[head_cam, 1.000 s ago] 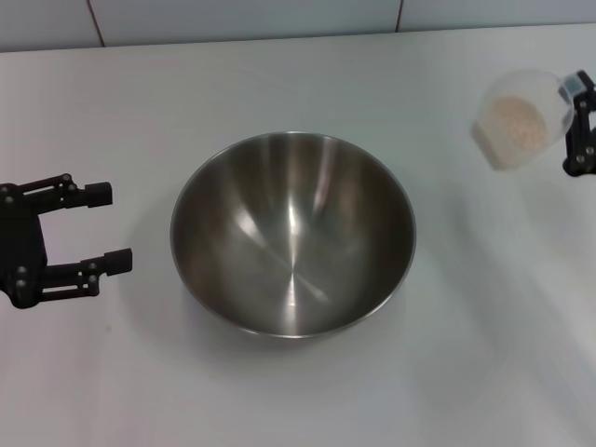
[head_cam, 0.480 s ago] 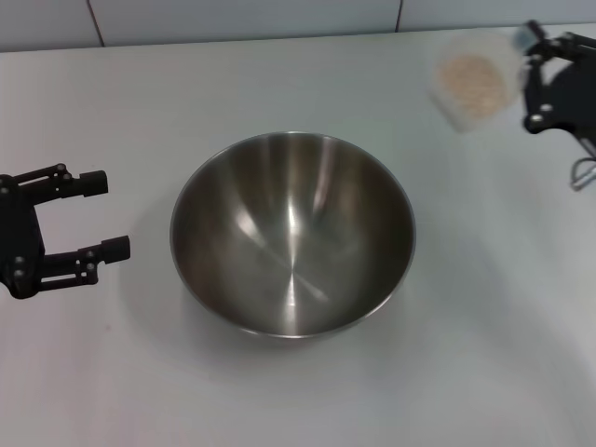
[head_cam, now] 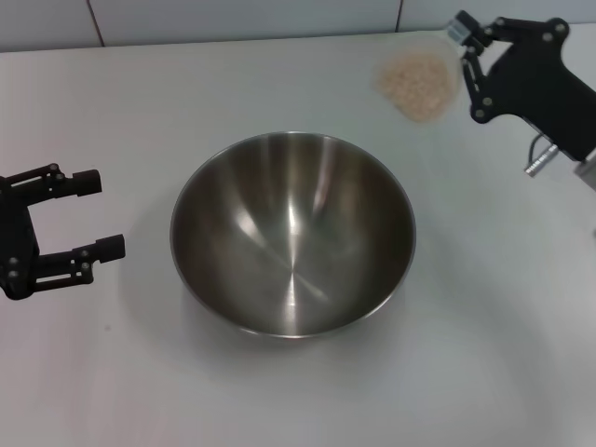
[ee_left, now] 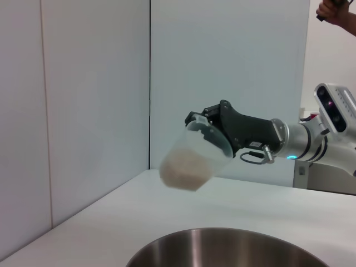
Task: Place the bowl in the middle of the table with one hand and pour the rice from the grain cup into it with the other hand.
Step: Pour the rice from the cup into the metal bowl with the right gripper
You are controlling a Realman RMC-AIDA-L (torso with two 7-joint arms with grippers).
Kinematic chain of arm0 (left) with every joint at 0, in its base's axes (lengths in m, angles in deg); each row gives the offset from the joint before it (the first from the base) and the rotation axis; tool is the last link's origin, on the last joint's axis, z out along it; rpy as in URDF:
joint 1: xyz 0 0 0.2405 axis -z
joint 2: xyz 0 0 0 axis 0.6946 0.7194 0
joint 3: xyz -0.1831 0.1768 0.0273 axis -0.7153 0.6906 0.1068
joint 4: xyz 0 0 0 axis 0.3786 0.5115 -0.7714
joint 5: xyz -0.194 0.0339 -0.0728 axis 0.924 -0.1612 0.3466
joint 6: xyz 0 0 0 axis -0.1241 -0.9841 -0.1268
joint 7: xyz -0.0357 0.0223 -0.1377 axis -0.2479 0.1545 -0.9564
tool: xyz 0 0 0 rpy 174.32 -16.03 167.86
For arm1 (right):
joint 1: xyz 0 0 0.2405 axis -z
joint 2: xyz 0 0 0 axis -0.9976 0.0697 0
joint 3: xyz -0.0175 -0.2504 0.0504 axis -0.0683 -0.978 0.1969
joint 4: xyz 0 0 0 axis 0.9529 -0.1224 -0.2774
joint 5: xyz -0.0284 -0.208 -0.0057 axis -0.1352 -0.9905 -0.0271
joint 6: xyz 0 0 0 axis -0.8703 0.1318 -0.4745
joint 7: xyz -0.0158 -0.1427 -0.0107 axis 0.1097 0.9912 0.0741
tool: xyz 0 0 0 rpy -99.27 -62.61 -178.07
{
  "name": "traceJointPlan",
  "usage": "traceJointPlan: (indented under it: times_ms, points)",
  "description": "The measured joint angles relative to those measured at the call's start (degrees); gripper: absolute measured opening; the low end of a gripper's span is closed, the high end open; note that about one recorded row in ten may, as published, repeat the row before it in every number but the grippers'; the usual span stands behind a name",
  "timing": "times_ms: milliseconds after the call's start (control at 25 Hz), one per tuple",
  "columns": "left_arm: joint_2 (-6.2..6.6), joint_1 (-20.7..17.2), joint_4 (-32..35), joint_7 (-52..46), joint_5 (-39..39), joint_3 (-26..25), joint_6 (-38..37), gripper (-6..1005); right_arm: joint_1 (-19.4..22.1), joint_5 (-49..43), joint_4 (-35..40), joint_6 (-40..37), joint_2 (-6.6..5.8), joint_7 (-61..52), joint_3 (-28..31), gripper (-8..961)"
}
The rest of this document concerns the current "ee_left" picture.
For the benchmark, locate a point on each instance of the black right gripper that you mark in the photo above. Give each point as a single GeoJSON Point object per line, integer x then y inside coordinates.
{"type": "Point", "coordinates": [250, 130]}

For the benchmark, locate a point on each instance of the clear plastic cup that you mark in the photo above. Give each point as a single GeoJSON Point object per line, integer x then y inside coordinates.
{"type": "Point", "coordinates": [189, 140]}

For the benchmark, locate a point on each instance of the white rice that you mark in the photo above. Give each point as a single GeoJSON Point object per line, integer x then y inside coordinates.
{"type": "Point", "coordinates": [183, 169]}

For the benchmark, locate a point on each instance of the stainless steel bowl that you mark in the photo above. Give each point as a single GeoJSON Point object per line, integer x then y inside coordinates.
{"type": "Point", "coordinates": [222, 250]}

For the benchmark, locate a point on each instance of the person's forearm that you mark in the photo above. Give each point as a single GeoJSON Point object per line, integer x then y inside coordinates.
{"type": "Point", "coordinates": [350, 23]}

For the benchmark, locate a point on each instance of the person's hand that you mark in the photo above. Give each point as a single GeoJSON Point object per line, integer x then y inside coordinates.
{"type": "Point", "coordinates": [333, 11]}

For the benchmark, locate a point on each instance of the small white carton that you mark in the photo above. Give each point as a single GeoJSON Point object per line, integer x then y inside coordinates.
{"type": "Point", "coordinates": [302, 113]}

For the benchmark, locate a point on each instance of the grey socket plate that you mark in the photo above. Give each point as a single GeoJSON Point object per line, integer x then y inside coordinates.
{"type": "Point", "coordinates": [302, 170]}

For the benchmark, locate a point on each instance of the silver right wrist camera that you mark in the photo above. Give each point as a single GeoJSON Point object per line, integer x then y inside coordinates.
{"type": "Point", "coordinates": [333, 105]}

